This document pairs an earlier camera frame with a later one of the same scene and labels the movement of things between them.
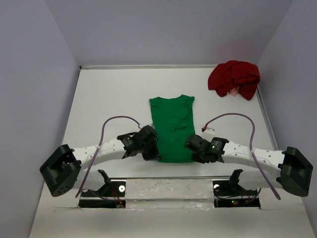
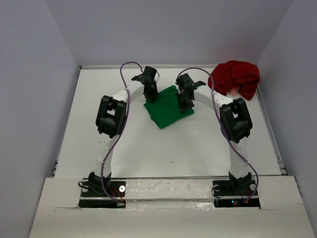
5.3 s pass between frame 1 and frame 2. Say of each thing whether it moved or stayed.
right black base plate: stayed
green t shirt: moved
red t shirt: stayed
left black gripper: moved
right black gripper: moved
